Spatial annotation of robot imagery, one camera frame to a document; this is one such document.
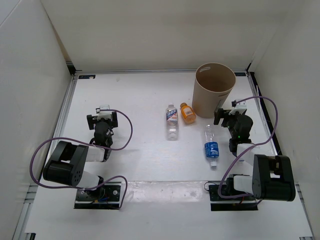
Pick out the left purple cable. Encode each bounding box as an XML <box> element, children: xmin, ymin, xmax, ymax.
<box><xmin>29</xmin><ymin>109</ymin><xmax>134</xmax><ymax>210</ymax></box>

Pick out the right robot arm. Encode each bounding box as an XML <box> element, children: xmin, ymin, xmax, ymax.
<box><xmin>213</xmin><ymin>108</ymin><xmax>296</xmax><ymax>202</ymax></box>

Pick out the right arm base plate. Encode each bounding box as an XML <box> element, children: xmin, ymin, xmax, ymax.
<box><xmin>207</xmin><ymin>184</ymin><xmax>258</xmax><ymax>212</ymax></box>

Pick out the tan cylindrical bin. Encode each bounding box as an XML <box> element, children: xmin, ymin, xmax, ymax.
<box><xmin>191</xmin><ymin>62</ymin><xmax>236</xmax><ymax>119</ymax></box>

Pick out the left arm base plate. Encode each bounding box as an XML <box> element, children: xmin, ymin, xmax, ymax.
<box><xmin>73</xmin><ymin>181</ymin><xmax>123</xmax><ymax>210</ymax></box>

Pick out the purple cable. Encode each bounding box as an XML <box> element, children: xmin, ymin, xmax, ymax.
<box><xmin>29</xmin><ymin>109</ymin><xmax>134</xmax><ymax>210</ymax></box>
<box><xmin>217</xmin><ymin>96</ymin><xmax>279</xmax><ymax>199</ymax></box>

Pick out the clear bottle blue label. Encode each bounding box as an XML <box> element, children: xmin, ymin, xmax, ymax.
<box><xmin>204</xmin><ymin>124</ymin><xmax>220</xmax><ymax>170</ymax></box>

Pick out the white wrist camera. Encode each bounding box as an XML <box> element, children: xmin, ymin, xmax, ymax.
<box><xmin>95</xmin><ymin>104</ymin><xmax>112</xmax><ymax>121</ymax></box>
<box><xmin>229</xmin><ymin>99</ymin><xmax>247</xmax><ymax>115</ymax></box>

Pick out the clear bottle white label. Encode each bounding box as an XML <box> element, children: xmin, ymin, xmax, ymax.
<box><xmin>165</xmin><ymin>103</ymin><xmax>179</xmax><ymax>141</ymax></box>

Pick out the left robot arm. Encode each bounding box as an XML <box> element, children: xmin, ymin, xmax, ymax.
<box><xmin>43</xmin><ymin>108</ymin><xmax>118</xmax><ymax>200</ymax></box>

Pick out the orange plastic bottle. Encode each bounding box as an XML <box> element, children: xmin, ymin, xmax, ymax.
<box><xmin>180</xmin><ymin>102</ymin><xmax>196</xmax><ymax>125</ymax></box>

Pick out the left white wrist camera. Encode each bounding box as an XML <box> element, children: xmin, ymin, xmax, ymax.
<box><xmin>95</xmin><ymin>104</ymin><xmax>112</xmax><ymax>121</ymax></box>

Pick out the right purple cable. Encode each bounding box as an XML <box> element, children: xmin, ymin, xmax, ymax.
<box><xmin>217</xmin><ymin>96</ymin><xmax>279</xmax><ymax>199</ymax></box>

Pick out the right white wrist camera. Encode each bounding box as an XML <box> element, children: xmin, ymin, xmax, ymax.
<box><xmin>229</xmin><ymin>99</ymin><xmax>247</xmax><ymax>115</ymax></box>

